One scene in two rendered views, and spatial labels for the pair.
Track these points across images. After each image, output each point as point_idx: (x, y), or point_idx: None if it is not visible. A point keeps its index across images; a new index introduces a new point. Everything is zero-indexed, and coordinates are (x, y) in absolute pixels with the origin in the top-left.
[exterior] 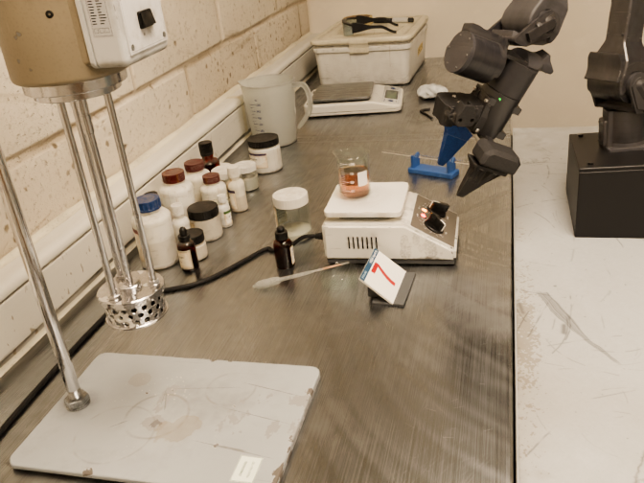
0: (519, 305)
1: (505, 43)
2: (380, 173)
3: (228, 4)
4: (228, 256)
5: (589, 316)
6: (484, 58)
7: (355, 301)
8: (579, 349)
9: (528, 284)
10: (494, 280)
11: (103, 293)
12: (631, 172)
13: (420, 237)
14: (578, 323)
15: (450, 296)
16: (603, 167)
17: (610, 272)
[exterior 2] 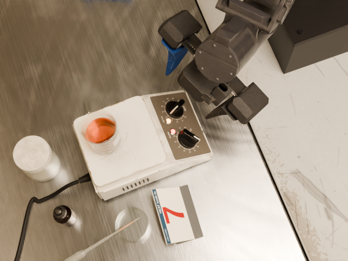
0: (285, 195)
1: (256, 30)
2: (53, 9)
3: None
4: (1, 226)
5: (337, 189)
6: (244, 63)
7: (161, 246)
8: (346, 234)
9: (279, 162)
10: (251, 168)
11: None
12: (334, 32)
13: (185, 163)
14: (333, 201)
15: (231, 205)
16: (313, 37)
17: (329, 120)
